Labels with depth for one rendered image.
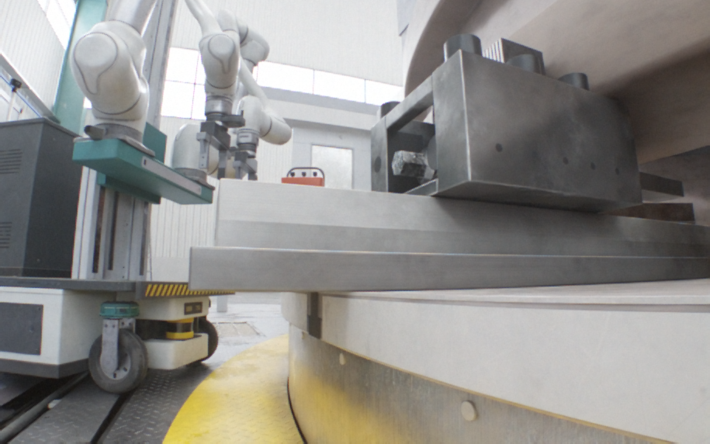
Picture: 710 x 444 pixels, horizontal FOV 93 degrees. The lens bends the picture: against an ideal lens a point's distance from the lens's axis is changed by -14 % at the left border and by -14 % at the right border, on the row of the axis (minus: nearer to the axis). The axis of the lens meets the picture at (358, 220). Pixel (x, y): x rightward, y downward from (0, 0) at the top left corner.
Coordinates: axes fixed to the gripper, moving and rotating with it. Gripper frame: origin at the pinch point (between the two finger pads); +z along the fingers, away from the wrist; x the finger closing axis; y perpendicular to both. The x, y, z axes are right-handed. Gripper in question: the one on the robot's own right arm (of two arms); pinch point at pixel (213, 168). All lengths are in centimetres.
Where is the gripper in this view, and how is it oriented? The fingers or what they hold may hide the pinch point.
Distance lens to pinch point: 128.9
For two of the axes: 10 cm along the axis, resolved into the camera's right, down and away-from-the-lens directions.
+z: 0.1, 9.9, -1.6
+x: -0.8, -1.6, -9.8
